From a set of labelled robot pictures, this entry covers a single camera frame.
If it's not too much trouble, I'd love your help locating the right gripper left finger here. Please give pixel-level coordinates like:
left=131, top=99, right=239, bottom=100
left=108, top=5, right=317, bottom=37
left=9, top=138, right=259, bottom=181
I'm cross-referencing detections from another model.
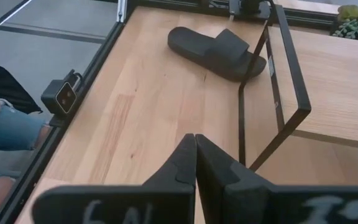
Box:
left=32, top=133, right=198, bottom=224

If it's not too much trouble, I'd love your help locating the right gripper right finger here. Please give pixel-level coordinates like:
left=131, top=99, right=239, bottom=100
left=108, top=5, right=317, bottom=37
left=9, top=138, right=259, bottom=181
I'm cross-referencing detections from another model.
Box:
left=196, top=133, right=358, bottom=224

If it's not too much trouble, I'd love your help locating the black rubber slide sandal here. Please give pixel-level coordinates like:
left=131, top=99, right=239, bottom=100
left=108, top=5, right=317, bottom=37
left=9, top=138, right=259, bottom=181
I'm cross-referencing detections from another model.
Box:
left=167, top=26, right=267, bottom=82

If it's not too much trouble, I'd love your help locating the white shelf label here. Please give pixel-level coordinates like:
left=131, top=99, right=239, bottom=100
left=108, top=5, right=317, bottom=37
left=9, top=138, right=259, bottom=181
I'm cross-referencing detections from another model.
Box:
left=267, top=55, right=275, bottom=78

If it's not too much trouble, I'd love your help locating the black metal shelf wooden top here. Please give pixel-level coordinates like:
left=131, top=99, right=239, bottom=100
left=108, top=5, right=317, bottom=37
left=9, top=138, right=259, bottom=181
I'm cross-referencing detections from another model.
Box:
left=237, top=2, right=358, bottom=172

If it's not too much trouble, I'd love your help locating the trailing bead succulent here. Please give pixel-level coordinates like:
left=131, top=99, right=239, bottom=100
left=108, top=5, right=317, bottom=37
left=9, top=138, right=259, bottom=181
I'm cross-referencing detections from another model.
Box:
left=332, top=17, right=358, bottom=40

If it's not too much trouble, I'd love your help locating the yellow-green succulent plant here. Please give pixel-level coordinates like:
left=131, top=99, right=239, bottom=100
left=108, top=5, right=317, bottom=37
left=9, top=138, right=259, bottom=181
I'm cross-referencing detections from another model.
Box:
left=336, top=4, right=358, bottom=23

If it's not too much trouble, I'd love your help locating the black table-level camera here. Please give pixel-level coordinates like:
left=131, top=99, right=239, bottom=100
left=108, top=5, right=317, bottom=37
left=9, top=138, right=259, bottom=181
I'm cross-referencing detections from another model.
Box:
left=40, top=68, right=84, bottom=119

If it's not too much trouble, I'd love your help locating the silver frame bracket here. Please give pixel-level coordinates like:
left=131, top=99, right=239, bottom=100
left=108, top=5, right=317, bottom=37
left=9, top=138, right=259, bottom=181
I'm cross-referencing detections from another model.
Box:
left=116, top=0, right=127, bottom=23

